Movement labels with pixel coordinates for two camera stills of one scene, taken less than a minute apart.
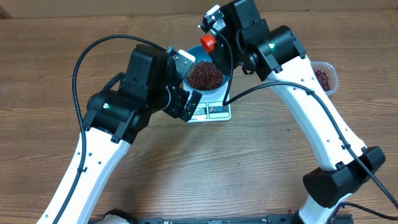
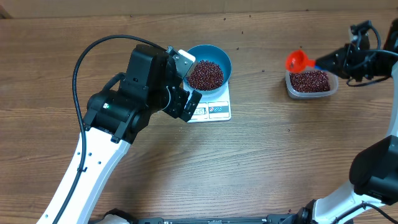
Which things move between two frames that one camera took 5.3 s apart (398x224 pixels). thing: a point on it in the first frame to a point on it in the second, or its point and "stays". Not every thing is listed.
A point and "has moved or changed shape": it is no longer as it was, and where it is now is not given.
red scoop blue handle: [208, 42] has moved or changed shape
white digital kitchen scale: [210, 107] stays
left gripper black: [177, 109] stays
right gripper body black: [219, 54] to [343, 62]
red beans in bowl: [204, 76] stays
